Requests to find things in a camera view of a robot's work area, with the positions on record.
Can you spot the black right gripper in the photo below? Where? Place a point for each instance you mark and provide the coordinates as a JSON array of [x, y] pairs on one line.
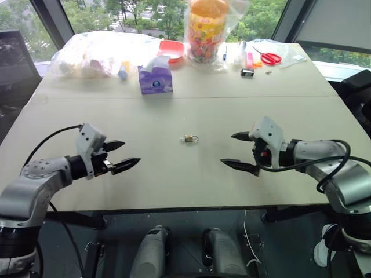
[[262, 152]]

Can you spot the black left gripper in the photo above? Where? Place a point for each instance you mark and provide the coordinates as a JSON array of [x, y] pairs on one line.
[[101, 162]]

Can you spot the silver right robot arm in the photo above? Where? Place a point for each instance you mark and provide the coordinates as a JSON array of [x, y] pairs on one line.
[[342, 179]]

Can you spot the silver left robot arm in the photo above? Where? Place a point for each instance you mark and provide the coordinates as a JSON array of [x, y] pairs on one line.
[[34, 185]]

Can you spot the small brass padlock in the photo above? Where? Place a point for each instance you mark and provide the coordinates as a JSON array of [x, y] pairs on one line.
[[189, 139]]

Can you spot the small black white clip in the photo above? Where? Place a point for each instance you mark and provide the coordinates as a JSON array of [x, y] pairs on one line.
[[247, 73]]

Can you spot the purple tissue box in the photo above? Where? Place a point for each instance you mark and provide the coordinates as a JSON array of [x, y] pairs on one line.
[[155, 81]]

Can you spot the blue and white tube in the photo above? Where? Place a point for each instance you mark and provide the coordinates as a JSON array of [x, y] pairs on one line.
[[123, 72]]

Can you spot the white small bottle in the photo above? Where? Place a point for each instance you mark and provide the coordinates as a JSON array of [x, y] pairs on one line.
[[240, 56]]

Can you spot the blue pen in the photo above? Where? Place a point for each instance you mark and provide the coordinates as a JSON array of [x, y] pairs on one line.
[[224, 55]]

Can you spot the large clear bag of items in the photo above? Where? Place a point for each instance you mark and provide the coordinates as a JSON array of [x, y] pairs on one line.
[[95, 55]]

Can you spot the grey rounded robot leg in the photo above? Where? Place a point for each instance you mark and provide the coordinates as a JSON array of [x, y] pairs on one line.
[[226, 255], [150, 255]]

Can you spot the clear flat plastic bag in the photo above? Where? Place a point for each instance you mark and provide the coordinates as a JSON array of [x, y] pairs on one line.
[[290, 56]]

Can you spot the red plastic bowl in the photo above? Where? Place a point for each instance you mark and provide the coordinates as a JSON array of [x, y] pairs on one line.
[[172, 50]]

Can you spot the colourful candy jar in bag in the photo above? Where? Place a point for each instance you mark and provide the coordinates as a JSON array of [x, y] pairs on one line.
[[204, 34]]

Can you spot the white round object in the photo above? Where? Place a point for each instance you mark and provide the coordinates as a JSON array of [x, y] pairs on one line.
[[323, 249]]

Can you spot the black padded seat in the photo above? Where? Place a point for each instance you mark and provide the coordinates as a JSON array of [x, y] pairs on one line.
[[358, 92]]

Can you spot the grey window blind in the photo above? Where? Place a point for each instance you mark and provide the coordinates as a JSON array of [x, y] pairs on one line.
[[333, 20]]

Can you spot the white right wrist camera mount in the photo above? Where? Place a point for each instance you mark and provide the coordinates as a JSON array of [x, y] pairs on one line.
[[268, 130]]

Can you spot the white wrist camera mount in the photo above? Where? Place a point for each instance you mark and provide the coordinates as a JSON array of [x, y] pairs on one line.
[[268, 130], [88, 139]]

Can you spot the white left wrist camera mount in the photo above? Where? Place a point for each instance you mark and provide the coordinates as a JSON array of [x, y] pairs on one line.
[[88, 139]]

